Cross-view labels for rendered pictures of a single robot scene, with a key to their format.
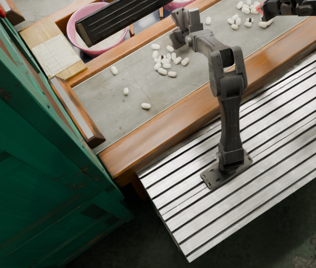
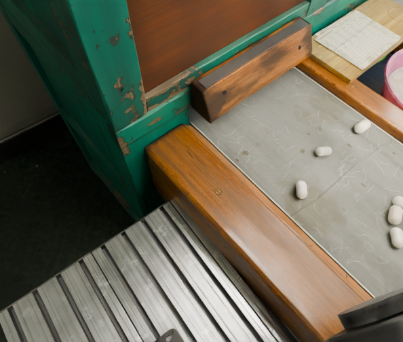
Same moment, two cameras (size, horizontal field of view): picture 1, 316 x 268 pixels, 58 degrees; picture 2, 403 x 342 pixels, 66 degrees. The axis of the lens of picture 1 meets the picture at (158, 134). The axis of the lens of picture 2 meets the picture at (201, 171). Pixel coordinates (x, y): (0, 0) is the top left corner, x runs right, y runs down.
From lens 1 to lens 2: 0.56 m
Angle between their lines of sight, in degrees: 32
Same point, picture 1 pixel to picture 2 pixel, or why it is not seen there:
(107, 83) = (330, 121)
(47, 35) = (389, 22)
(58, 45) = (376, 38)
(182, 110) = (307, 266)
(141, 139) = (224, 186)
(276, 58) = not seen: outside the picture
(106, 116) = (263, 129)
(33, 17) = not seen: outside the picture
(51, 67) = (332, 36)
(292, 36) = not seen: outside the picture
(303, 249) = not seen: outside the picture
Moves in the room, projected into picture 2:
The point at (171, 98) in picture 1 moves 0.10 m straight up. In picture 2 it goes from (335, 240) to (361, 220)
